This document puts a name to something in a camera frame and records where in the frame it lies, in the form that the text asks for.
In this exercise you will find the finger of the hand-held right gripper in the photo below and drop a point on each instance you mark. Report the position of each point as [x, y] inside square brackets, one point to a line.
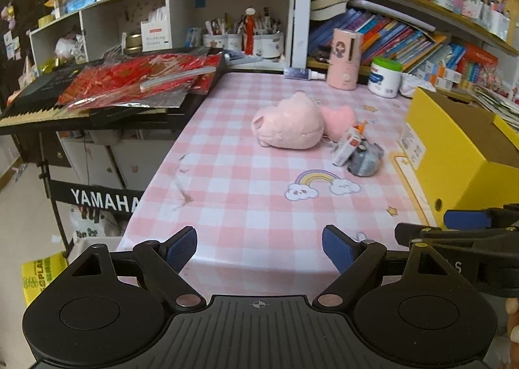
[466, 219]
[466, 238]

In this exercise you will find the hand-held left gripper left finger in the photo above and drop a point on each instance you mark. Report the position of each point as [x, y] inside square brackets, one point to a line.
[182, 249]

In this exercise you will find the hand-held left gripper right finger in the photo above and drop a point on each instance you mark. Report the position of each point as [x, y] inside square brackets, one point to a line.
[338, 249]

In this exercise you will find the yellow cardboard box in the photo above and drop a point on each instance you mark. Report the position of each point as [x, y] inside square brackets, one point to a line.
[458, 158]

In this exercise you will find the small grey toy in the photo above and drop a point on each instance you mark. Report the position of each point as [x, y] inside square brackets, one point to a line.
[365, 162]

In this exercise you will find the small red white box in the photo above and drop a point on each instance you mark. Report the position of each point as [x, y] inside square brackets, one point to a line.
[346, 148]

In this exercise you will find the small orange toy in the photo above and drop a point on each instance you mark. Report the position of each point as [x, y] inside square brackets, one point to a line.
[361, 127]

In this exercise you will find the pink fluffy heart plush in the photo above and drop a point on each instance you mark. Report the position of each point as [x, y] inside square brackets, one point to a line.
[338, 119]

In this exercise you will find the pink plush pig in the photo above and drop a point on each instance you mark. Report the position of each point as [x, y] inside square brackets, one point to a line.
[288, 125]

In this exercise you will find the person's right hand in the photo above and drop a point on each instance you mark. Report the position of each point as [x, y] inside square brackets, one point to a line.
[514, 308]

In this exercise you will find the cream desk mat orange border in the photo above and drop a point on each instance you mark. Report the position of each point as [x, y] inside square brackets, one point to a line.
[413, 190]

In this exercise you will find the white printed plastic bag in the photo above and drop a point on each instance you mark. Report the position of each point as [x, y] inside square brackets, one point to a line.
[93, 227]

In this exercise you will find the black keyboard stand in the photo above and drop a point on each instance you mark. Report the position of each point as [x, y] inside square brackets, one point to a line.
[101, 198]

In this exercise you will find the white cabinet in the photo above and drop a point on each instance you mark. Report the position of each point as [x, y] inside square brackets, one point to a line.
[101, 162]

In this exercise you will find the stack of papers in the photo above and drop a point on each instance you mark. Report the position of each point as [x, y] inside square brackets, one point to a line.
[498, 103]

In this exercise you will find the blue orange medicine box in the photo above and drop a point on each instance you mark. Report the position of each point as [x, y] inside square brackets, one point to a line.
[444, 71]
[432, 81]

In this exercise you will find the yellow plastic bag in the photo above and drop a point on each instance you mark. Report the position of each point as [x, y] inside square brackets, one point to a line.
[40, 279]

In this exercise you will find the white quilted pouch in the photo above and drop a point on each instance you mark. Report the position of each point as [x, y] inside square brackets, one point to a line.
[413, 83]

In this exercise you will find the red boxed book set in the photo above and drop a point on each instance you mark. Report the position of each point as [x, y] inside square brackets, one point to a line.
[480, 62]

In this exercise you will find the white jar green lid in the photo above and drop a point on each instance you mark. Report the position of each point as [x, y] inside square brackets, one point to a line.
[383, 79]

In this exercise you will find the small blue spray bottle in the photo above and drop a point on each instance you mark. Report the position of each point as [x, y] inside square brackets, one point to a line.
[298, 73]

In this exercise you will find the red decorations packet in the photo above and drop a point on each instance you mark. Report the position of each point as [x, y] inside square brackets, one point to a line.
[121, 77]

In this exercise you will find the pink cylinder humidifier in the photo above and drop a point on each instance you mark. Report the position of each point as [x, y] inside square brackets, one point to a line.
[344, 60]

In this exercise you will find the row of leaning books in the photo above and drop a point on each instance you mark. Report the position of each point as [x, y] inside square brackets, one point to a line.
[389, 36]

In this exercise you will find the white square pen holder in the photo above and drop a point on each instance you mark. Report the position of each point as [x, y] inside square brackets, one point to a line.
[496, 22]

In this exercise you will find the small white pen holder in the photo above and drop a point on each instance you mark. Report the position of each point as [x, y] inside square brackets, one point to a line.
[214, 41]

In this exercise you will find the gold round tin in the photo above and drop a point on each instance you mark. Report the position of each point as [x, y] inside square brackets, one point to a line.
[133, 44]

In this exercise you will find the black electric keyboard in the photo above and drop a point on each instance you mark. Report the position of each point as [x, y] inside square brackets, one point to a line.
[44, 89]

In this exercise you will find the large white pen holder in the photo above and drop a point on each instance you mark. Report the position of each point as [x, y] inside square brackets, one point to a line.
[267, 46]

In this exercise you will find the red tassel doll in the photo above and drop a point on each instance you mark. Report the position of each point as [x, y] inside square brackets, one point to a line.
[249, 34]

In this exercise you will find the white crumpled plastic bag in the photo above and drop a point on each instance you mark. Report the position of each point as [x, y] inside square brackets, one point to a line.
[69, 48]

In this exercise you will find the white shelf unit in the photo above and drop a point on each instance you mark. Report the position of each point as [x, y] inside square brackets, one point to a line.
[182, 16]

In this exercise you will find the thick white book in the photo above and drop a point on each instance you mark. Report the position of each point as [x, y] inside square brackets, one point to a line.
[328, 6]

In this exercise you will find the blue packets pile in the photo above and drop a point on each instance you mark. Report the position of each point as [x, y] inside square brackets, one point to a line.
[83, 2]

